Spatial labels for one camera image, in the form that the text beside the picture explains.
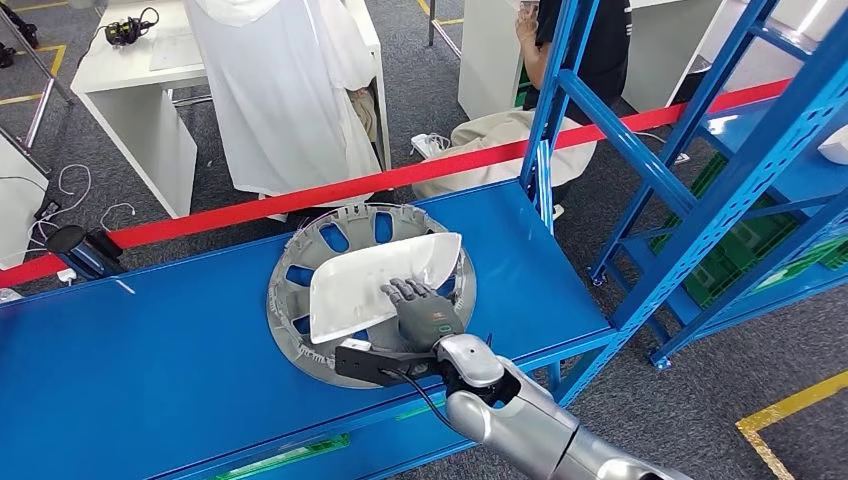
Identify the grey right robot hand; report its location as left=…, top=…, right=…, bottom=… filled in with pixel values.
left=380, top=278, right=466, bottom=354

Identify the black device with cables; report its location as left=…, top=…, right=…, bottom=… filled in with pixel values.
left=103, top=6, right=161, bottom=49

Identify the white power strip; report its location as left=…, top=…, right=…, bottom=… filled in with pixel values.
left=410, top=132, right=452, bottom=159

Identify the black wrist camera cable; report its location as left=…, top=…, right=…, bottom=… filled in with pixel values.
left=384, top=370, right=465, bottom=432

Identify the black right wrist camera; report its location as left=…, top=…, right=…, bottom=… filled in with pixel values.
left=334, top=339, right=442, bottom=389

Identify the white cable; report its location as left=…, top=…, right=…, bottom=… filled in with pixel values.
left=97, top=202, right=137, bottom=234
left=27, top=164, right=93, bottom=241

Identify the black barrier post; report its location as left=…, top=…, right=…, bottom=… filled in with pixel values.
left=44, top=225, right=126, bottom=283

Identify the metal frame leg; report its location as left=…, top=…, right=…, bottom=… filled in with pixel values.
left=427, top=0, right=464, bottom=61

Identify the beige bag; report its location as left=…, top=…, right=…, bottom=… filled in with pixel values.
left=347, top=86, right=379, bottom=142

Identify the person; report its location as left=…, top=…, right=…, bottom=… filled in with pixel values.
left=411, top=0, right=631, bottom=223
left=0, top=3, right=40, bottom=69

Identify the white plastic trim part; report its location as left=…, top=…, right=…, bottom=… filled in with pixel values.
left=308, top=231, right=463, bottom=346
left=818, top=125, right=848, bottom=166

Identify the white table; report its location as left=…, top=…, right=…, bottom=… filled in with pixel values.
left=621, top=0, right=723, bottom=113
left=69, top=0, right=392, bottom=220

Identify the green plastic crate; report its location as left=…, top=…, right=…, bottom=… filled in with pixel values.
left=210, top=433, right=351, bottom=480
left=395, top=399, right=448, bottom=423
left=649, top=153, right=803, bottom=309
left=761, top=233, right=848, bottom=291

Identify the blue metal shelf rack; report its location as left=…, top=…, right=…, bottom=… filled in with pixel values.
left=588, top=0, right=848, bottom=372
left=0, top=0, right=848, bottom=480

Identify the red barrier belt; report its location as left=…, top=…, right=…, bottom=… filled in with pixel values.
left=0, top=78, right=793, bottom=291

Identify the chrome metal frame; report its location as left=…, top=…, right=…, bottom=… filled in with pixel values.
left=0, top=7, right=75, bottom=179

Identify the silver wheel hubcap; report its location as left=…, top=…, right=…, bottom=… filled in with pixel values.
left=266, top=202, right=478, bottom=390

